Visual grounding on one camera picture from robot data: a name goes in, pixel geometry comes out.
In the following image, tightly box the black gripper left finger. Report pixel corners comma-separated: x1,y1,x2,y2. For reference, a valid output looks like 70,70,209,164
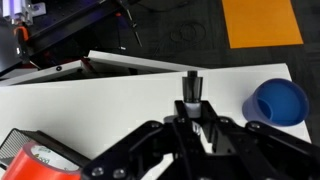
81,101,205,180

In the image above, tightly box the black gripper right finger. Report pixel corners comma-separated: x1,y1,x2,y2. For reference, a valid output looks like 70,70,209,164
201,101,320,180

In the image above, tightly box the black marker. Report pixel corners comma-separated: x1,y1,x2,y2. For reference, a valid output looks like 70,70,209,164
182,71,203,118

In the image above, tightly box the blue plastic cup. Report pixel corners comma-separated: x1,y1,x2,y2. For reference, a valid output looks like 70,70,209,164
242,78,309,127

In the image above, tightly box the yellow floor mat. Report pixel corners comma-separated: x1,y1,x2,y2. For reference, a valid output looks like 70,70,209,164
222,0,303,49

